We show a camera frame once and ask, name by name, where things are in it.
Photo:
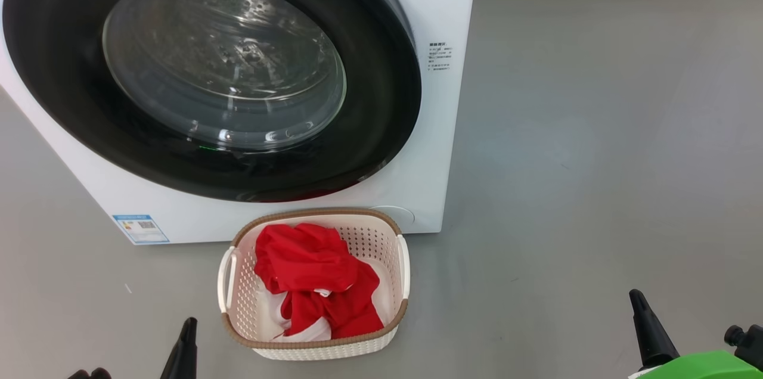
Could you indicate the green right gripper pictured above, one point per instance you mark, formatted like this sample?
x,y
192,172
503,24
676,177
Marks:
x,y
709,367

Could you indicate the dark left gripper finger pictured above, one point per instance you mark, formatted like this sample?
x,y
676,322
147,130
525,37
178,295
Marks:
x,y
185,355

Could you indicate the red and white garment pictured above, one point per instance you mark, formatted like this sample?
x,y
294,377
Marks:
x,y
351,313

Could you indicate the dark washing machine door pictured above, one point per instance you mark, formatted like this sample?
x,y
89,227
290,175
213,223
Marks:
x,y
59,99

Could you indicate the cream perforated laundry basket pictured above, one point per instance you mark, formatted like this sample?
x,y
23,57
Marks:
x,y
375,242

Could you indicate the white front-load washing machine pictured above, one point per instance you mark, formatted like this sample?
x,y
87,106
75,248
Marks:
x,y
441,146

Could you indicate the blue energy label sticker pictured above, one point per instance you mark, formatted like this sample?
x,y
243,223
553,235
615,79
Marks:
x,y
140,229

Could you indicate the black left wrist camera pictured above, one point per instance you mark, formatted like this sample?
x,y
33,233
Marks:
x,y
89,374

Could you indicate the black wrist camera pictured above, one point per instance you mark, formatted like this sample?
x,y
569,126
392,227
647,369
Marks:
x,y
748,346
89,374

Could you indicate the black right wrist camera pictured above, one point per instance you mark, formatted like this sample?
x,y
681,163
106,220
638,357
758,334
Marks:
x,y
748,346

